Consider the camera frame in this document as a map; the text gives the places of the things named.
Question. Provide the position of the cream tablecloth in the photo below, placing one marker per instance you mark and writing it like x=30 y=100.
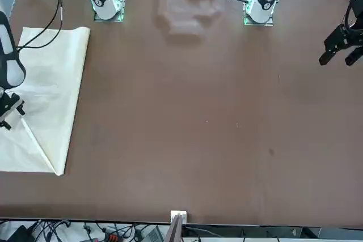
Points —
x=51 y=83

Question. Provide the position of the large black power brick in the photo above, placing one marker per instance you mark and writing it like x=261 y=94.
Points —
x=20 y=235

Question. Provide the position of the orange black connector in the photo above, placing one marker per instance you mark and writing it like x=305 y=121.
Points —
x=110 y=233

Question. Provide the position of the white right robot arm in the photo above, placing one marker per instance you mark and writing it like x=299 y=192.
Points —
x=102 y=1

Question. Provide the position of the aluminium frame post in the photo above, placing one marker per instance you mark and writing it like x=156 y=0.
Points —
x=174 y=230

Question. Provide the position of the steel arm base plate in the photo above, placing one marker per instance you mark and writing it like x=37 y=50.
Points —
x=269 y=23
x=113 y=20

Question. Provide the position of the small white table bracket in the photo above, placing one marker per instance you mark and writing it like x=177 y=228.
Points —
x=184 y=213

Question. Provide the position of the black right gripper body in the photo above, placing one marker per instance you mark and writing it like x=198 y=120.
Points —
x=10 y=106

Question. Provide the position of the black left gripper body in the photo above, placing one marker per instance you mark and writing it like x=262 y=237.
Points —
x=357 y=9

